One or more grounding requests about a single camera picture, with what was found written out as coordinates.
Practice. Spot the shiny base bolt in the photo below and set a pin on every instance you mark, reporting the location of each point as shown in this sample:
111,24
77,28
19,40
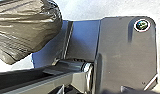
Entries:
142,25

